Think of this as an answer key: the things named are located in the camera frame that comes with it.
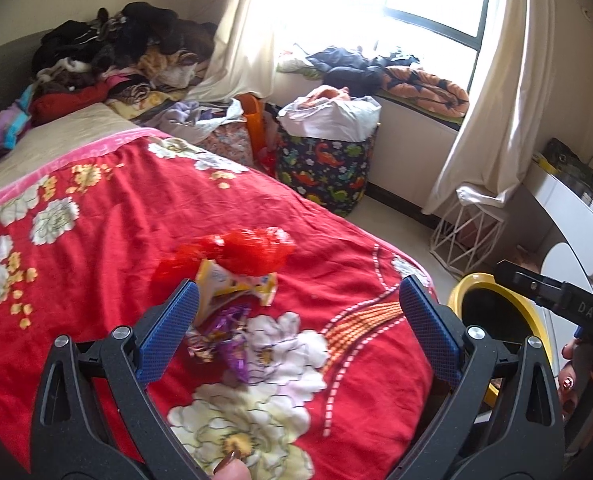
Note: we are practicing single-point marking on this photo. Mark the striped purple cloth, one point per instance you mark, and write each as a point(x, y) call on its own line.
point(1, 125)

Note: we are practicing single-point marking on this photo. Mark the dark puffer jacket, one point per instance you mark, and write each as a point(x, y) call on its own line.
point(346, 72)

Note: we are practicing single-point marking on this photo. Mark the person's left hand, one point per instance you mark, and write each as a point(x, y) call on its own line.
point(234, 472)

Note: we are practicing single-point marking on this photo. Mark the white bag in basket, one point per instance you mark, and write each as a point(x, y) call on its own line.
point(336, 117)

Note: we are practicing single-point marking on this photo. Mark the dinosaur print laundry basket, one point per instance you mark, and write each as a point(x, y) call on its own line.
point(321, 170)

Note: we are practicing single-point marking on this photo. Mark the person's right hand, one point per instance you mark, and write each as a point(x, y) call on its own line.
point(568, 385)

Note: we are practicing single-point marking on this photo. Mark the floral cloth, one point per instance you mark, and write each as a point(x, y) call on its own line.
point(294, 64)

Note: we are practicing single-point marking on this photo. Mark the purple snack wrapper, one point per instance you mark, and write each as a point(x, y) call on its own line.
point(231, 335)

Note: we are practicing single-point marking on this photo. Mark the red floral blanket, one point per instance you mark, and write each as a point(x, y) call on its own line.
point(126, 220)

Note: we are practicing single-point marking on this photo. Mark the dark bag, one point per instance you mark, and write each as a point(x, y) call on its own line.
point(576, 170)

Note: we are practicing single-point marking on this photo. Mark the orange garment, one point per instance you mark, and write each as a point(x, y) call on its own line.
point(329, 94)

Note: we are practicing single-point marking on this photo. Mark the white desk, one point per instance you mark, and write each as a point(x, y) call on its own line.
point(566, 205)

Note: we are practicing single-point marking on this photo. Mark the pile of dark clothes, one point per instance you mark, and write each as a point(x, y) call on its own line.
point(141, 25)

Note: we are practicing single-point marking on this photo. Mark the orange patterned blanket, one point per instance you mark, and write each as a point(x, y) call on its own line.
point(426, 87)

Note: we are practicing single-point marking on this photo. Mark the cream curtain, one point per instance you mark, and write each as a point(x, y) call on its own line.
point(241, 50)
point(496, 110)

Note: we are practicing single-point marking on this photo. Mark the red garment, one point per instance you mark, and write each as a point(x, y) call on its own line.
point(61, 102)

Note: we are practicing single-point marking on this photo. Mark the lavender white cloth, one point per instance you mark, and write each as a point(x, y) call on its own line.
point(186, 112)

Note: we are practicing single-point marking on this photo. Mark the red plastic bag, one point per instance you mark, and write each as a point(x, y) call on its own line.
point(251, 252)

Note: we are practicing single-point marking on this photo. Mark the yellow snack wrapper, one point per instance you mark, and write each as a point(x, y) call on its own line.
point(221, 285)

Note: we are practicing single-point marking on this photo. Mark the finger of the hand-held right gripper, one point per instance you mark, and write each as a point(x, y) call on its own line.
point(526, 282)

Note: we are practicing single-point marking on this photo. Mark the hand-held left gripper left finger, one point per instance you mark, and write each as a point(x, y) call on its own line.
point(169, 330)

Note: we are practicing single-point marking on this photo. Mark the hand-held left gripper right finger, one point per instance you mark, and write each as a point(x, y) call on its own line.
point(431, 330)

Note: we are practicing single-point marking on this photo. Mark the window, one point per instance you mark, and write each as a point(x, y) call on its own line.
point(482, 5)

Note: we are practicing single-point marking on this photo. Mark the beige bed sheet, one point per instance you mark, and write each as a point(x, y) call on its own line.
point(51, 140)

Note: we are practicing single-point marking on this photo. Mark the orange bag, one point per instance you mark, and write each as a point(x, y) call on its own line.
point(253, 120)

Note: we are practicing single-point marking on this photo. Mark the floral pink pillow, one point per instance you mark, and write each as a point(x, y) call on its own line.
point(231, 142)

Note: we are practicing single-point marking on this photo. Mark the yellow-rimmed trash bin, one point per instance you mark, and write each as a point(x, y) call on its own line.
point(459, 292)

